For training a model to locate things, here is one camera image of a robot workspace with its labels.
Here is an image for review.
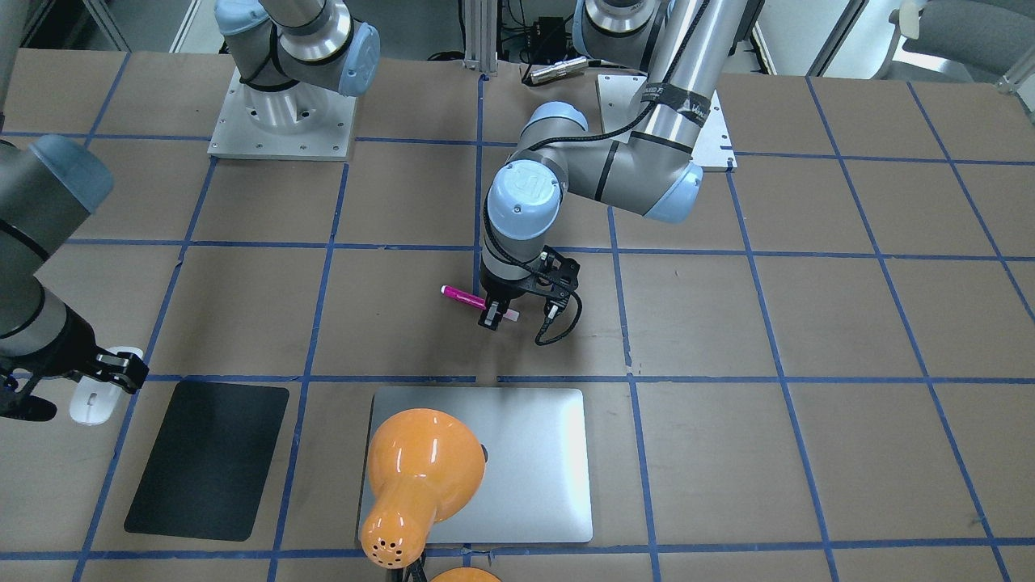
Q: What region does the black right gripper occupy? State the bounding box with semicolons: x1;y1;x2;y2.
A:
1;308;150;421

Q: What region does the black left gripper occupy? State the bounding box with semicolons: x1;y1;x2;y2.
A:
478;248;581;331

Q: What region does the pink marker pen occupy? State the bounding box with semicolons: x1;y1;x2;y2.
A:
441;286;520;322

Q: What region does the white computer mouse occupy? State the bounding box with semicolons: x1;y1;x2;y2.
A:
68;346;143;426

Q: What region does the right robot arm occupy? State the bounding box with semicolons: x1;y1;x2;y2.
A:
1;1;381;426

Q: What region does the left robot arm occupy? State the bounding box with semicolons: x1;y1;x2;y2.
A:
479;1;747;329

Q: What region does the black mousepad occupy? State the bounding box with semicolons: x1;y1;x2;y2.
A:
125;380;289;542

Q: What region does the orange desk lamp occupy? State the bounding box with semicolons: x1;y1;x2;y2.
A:
358;408;487;581

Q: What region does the silver closed laptop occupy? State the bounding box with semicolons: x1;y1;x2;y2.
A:
369;386;593;546

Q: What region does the silver metal connector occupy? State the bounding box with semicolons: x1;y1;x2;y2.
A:
522;56;591;87

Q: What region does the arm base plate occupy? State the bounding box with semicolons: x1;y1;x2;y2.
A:
207;70;357;162
596;74;738;172

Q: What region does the aluminium frame post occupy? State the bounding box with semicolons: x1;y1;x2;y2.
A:
461;0;500;77

